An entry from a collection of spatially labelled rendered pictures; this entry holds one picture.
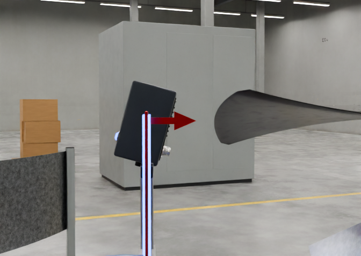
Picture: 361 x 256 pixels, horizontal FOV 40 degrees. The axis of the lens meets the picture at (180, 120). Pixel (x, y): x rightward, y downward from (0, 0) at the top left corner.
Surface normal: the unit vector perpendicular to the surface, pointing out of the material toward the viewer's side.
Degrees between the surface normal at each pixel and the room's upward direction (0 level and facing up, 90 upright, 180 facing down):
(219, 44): 90
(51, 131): 90
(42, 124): 90
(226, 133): 156
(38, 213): 90
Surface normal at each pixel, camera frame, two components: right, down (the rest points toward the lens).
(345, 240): -0.65, -0.55
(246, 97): -0.14, 0.96
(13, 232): 0.85, 0.02
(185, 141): 0.38, 0.04
